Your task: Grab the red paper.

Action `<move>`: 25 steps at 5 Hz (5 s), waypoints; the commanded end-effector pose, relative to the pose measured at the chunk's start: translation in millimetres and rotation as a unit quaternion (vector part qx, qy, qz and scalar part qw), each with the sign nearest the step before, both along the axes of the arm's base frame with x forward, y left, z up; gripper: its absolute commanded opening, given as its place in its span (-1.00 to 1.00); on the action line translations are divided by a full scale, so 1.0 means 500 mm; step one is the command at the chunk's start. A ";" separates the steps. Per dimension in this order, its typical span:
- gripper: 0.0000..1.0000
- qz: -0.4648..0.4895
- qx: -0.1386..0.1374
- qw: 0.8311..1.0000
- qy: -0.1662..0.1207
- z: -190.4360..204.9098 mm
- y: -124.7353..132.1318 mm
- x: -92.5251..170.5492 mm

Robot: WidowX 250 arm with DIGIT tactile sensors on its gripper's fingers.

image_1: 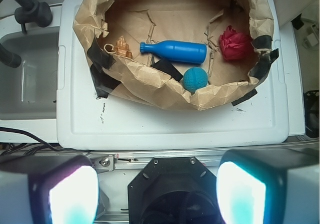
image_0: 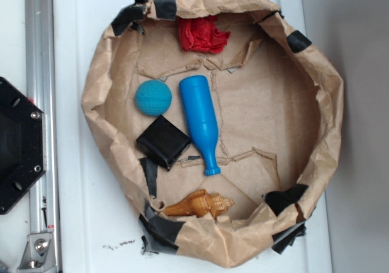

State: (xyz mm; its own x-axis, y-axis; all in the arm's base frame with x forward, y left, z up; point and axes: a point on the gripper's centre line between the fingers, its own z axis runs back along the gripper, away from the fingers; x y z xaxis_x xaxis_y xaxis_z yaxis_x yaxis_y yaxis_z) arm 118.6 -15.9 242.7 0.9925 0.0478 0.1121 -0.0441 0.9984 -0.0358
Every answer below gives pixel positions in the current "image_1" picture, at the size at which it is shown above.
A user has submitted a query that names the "black faucet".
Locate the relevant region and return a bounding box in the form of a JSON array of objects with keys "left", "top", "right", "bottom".
[{"left": 0, "top": 0, "right": 53, "bottom": 68}]

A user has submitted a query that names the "teal textured ball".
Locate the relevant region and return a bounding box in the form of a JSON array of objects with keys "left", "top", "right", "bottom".
[{"left": 182, "top": 67, "right": 208, "bottom": 93}]

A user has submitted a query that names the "silver corner bracket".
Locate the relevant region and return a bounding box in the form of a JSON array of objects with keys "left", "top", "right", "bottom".
[{"left": 90, "top": 155, "right": 115, "bottom": 173}]

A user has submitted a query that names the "brown paper bag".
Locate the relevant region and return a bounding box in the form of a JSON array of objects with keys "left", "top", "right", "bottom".
[{"left": 73, "top": 0, "right": 279, "bottom": 111}]

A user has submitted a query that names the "blue plastic bottle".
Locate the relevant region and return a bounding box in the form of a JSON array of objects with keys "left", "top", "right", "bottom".
[{"left": 139, "top": 40, "right": 207, "bottom": 64}]

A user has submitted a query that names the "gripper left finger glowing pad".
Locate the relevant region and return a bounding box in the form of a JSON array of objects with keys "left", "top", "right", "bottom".
[{"left": 0, "top": 155, "right": 99, "bottom": 224}]

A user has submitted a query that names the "white plastic cooler lid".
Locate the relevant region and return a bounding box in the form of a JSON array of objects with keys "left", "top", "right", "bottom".
[{"left": 56, "top": 0, "right": 290, "bottom": 151}]

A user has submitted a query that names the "black cable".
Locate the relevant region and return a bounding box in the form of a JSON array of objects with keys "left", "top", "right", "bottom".
[{"left": 0, "top": 126, "right": 88, "bottom": 157}]

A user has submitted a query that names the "golden seashell toy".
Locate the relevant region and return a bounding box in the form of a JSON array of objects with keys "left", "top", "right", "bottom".
[{"left": 104, "top": 35, "right": 133, "bottom": 59}]

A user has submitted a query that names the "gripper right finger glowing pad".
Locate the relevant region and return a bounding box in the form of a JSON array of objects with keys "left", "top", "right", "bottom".
[{"left": 216, "top": 148, "right": 320, "bottom": 224}]

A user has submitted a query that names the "crumpled red paper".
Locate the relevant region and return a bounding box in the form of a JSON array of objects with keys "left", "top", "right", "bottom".
[{"left": 219, "top": 25, "right": 254, "bottom": 61}]

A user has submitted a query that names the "aluminium extrusion rail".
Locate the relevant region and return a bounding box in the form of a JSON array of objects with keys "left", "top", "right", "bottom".
[{"left": 84, "top": 139, "right": 320, "bottom": 171}]

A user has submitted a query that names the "black octagonal mount plate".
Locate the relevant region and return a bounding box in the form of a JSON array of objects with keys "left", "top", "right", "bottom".
[{"left": 127, "top": 157, "right": 224, "bottom": 224}]

